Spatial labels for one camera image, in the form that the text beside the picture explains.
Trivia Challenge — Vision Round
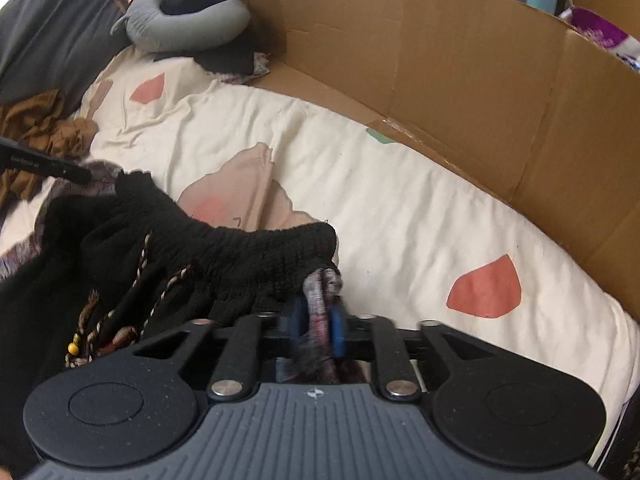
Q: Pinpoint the cream bear print bedsheet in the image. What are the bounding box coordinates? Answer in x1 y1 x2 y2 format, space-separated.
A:
0 47 640 471

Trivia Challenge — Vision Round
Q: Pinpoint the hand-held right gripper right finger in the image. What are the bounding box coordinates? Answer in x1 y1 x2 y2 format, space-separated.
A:
329 305 501 402

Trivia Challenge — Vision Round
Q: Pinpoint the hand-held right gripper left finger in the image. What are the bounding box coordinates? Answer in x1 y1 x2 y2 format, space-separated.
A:
132 299 307 402

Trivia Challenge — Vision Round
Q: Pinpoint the black garment with patterned panels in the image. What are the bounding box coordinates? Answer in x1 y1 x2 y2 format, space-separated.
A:
0 159 371 476

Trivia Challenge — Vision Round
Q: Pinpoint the brown cardboard sheet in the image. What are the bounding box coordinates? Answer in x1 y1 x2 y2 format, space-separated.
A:
220 0 640 321

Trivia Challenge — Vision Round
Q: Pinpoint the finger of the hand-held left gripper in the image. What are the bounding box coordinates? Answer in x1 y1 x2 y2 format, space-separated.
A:
0 136 93 184

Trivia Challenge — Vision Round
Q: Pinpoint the brown garment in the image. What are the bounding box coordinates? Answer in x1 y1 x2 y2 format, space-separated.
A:
0 89 98 203

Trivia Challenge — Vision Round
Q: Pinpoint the black cloth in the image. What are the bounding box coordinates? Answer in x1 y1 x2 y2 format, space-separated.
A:
192 35 258 75

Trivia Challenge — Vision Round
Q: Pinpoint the purple detergent pouch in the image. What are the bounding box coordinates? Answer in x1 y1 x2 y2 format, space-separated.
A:
559 5 640 68

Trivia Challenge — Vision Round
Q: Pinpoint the dark grey pillow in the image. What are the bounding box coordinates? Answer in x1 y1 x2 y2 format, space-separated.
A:
0 0 128 106

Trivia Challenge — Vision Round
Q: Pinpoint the grey neck pillow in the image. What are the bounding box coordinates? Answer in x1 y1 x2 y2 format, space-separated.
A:
111 0 252 53

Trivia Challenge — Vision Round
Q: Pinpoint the small floral cloth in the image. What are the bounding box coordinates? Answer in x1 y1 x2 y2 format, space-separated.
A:
220 52 273 83

